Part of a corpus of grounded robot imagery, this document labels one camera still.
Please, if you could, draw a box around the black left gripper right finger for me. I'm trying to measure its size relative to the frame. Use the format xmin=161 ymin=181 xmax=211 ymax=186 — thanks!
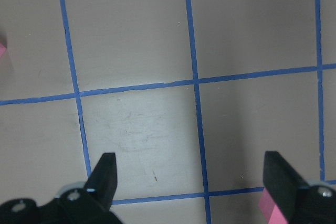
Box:
xmin=263 ymin=151 xmax=309 ymax=221

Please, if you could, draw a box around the pink cube near aisle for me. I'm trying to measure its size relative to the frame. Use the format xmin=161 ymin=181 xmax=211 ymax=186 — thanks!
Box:
xmin=258 ymin=188 xmax=288 ymax=224

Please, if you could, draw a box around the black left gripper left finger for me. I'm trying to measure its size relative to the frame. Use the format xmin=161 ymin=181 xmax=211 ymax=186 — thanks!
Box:
xmin=85 ymin=153 xmax=117 ymax=210

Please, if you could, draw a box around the pink cube at centre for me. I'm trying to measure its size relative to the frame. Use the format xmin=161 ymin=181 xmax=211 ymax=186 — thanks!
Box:
xmin=0 ymin=43 xmax=7 ymax=57

